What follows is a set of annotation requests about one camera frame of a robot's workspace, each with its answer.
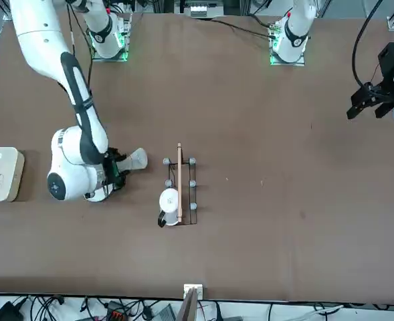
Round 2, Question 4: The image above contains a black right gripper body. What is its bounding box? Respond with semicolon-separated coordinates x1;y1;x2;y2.
102;150;117;192

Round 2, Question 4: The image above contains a transparent blue-capped sauce bottle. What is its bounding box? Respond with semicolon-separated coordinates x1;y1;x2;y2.
118;147;148;173

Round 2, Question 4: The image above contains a beige lunch box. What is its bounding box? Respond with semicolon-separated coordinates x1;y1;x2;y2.
0;146;26;203

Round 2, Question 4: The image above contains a black table cable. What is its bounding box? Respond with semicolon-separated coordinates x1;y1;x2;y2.
191;15;274;39

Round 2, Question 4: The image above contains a post foot bracket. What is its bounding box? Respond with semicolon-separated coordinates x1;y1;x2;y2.
183;283;205;300

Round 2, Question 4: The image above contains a black wire cup rack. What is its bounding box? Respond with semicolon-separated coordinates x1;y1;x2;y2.
162;142;198;225

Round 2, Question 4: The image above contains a red black connector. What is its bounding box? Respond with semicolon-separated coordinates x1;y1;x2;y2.
106;302;131;320

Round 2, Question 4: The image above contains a white mug black handle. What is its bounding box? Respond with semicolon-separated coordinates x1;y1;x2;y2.
156;187;181;229

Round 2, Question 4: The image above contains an aluminium camera post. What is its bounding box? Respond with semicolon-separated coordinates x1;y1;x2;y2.
176;286;199;321

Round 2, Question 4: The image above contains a black power brick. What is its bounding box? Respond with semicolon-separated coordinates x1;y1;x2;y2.
0;300;25;321

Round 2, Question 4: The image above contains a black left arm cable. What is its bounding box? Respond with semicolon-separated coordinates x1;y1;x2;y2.
352;0;385;88

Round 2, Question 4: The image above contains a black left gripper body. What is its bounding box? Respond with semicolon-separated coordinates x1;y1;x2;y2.
367;42;394;90

